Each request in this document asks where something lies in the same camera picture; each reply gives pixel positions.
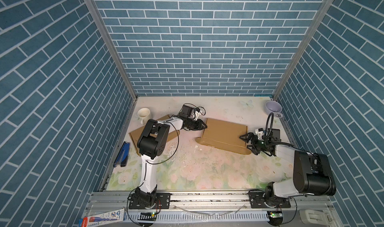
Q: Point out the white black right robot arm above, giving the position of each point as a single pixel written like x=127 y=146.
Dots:
x=312 y=172

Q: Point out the blue object at left wall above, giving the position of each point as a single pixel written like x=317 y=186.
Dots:
x=123 y=155

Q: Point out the lavender ceramic mug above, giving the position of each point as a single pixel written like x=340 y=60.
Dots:
x=274 y=107

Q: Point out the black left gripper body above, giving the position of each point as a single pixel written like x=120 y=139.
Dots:
x=192 y=124

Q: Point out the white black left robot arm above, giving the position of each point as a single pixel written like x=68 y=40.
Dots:
x=148 y=185

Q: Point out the white slotted cable duct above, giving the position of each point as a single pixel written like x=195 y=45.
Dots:
x=182 y=217

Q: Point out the white red blue carton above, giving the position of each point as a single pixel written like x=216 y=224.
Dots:
x=103 y=219

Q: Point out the white plastic device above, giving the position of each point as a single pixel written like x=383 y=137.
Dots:
x=314 y=217

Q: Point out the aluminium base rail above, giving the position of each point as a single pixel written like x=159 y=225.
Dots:
x=212 y=200

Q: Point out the aluminium right corner post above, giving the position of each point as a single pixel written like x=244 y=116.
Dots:
x=319 y=16

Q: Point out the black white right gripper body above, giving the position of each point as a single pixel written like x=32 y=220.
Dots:
x=258 y=145

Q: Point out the aluminium left corner post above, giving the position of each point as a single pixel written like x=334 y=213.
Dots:
x=91 y=5

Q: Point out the white ceramic mug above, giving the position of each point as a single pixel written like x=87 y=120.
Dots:
x=144 y=115

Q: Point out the aluminium corner post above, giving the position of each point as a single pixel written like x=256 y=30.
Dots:
x=319 y=16
x=91 y=5

